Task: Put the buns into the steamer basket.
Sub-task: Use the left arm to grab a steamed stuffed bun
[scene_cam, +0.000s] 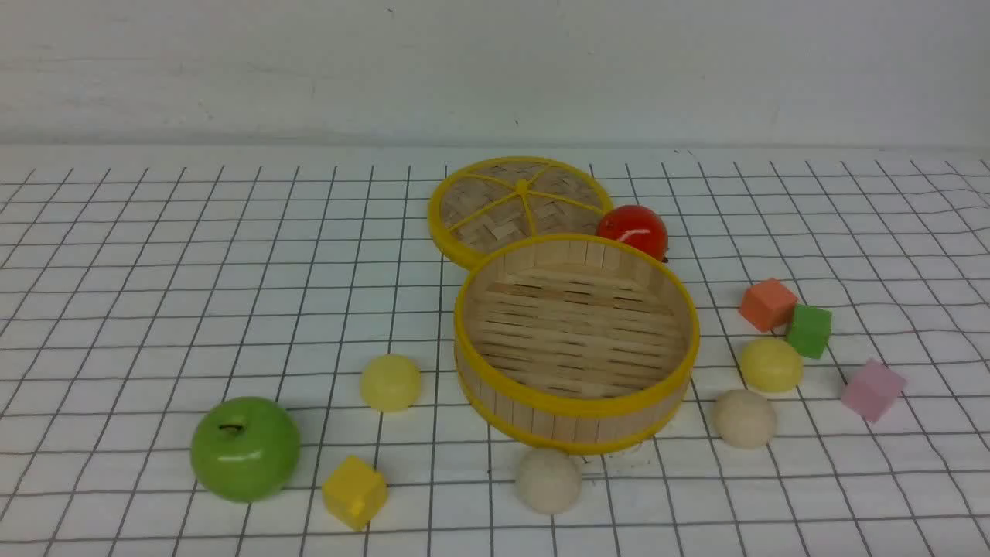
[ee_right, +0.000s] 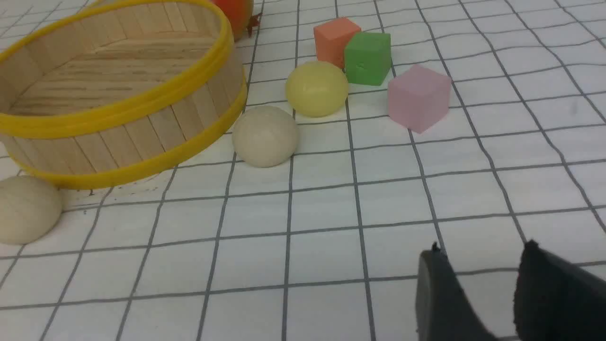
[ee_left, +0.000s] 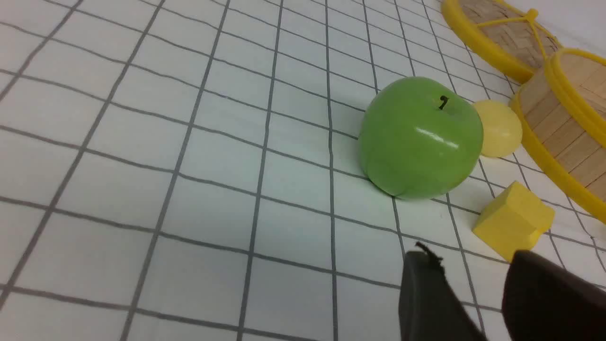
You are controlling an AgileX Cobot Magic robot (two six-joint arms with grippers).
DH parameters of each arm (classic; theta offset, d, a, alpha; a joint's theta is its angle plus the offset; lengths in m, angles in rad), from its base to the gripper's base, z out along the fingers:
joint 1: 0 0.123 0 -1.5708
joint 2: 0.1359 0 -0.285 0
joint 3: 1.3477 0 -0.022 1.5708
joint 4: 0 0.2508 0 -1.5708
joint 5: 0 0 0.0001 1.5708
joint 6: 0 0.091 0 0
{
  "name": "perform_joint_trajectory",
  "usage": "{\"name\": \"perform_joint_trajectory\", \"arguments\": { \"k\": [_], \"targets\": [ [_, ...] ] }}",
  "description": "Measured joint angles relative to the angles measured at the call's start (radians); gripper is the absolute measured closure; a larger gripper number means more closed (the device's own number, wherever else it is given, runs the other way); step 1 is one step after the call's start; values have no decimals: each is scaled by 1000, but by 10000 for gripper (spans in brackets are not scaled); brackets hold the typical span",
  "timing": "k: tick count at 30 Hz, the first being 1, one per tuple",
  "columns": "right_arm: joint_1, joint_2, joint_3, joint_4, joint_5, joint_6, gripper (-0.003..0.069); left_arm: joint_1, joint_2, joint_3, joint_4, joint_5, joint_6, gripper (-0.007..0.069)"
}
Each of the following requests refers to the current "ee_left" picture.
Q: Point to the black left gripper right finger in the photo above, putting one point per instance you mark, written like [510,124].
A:
[543,302]

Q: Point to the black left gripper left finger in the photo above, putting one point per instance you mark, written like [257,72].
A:
[429,309]

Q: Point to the pale yellow bun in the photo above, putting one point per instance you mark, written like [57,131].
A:
[502,130]

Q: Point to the bamboo steamer tray yellow rim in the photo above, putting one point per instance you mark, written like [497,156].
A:
[562,111]

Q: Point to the bamboo steamer lid yellow rim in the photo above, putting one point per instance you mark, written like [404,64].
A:
[508,39]

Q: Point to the yellow foam cube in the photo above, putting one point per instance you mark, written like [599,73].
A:
[514,220]

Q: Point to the green apple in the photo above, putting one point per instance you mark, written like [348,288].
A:
[419,139]

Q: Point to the white grid tablecloth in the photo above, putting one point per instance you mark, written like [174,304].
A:
[187,170]

